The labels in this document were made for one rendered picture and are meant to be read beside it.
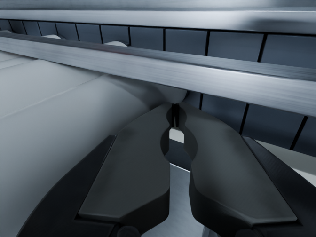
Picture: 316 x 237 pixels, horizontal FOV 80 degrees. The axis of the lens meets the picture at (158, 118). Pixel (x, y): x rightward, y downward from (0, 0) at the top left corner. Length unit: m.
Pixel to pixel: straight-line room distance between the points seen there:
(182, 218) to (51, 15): 0.32
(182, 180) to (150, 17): 0.18
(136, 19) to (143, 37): 0.02
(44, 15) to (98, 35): 0.10
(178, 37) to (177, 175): 0.16
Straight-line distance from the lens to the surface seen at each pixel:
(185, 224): 0.33
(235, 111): 0.17
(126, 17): 0.20
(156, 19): 0.18
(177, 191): 0.27
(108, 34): 0.22
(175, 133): 0.16
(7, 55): 0.24
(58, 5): 0.36
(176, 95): 0.15
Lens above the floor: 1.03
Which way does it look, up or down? 45 degrees down
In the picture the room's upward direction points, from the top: 131 degrees counter-clockwise
